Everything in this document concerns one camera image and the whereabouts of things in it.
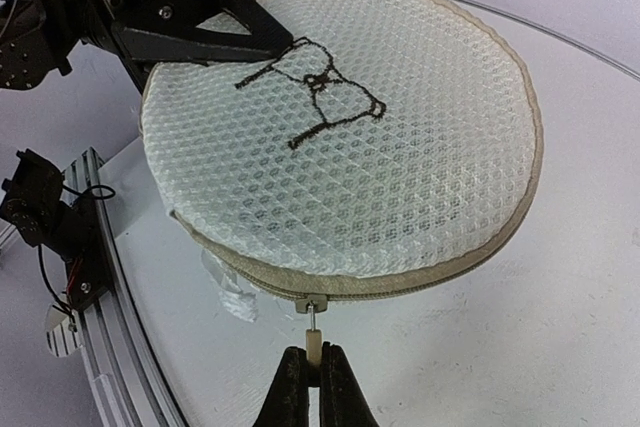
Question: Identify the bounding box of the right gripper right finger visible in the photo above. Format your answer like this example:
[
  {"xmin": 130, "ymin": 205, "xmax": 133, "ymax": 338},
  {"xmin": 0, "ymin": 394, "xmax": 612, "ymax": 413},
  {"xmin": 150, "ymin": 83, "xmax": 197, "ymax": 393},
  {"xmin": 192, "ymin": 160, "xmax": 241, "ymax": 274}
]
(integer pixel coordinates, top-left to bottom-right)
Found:
[{"xmin": 319, "ymin": 342, "xmax": 379, "ymax": 427}]

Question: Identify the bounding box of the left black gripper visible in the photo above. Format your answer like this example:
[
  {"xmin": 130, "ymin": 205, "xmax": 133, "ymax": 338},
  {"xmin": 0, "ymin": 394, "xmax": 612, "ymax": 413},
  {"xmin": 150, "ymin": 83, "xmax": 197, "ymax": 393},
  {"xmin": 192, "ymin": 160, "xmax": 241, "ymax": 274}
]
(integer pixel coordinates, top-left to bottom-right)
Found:
[{"xmin": 81, "ymin": 0, "xmax": 293, "ymax": 90}]

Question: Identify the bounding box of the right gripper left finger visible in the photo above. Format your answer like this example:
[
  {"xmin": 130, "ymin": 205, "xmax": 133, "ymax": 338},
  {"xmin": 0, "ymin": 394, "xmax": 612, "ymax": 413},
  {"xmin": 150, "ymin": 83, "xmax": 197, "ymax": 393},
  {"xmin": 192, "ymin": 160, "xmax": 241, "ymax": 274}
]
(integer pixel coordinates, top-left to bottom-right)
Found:
[{"xmin": 254, "ymin": 346, "xmax": 309, "ymax": 427}]

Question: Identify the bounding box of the beige zipper pull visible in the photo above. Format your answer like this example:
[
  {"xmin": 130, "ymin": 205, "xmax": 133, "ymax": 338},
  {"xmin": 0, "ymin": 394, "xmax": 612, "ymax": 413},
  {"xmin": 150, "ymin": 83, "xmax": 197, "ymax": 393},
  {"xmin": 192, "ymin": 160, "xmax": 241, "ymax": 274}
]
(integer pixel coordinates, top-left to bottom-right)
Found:
[{"xmin": 295, "ymin": 294, "xmax": 328, "ymax": 368}]

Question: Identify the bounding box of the white mesh laundry bag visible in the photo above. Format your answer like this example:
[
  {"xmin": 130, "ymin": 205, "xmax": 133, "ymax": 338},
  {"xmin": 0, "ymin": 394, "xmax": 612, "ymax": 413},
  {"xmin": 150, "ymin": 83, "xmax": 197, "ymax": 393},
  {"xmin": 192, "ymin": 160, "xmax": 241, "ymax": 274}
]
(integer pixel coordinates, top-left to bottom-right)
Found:
[{"xmin": 140, "ymin": 0, "xmax": 544, "ymax": 321}]

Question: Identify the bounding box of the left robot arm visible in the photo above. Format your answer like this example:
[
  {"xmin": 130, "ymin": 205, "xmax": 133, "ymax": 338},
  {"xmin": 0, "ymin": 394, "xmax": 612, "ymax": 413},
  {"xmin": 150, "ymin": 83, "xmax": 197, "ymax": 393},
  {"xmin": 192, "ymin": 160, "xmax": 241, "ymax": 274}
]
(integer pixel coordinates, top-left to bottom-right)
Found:
[{"xmin": 1, "ymin": 0, "xmax": 293, "ymax": 91}]

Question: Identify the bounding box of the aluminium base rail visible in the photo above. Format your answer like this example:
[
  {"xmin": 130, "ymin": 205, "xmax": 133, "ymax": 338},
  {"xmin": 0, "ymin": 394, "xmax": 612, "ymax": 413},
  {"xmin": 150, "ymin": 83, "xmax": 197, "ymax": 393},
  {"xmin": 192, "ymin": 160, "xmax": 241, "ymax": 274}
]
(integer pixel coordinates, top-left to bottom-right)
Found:
[{"xmin": 46, "ymin": 149, "xmax": 187, "ymax": 426}]

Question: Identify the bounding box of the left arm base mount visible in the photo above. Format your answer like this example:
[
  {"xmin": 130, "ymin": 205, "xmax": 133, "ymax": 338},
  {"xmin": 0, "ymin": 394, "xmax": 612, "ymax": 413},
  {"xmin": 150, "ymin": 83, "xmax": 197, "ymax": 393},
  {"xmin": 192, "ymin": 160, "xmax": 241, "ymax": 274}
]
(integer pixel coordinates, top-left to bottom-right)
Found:
[{"xmin": 1, "ymin": 149, "xmax": 115, "ymax": 312}]

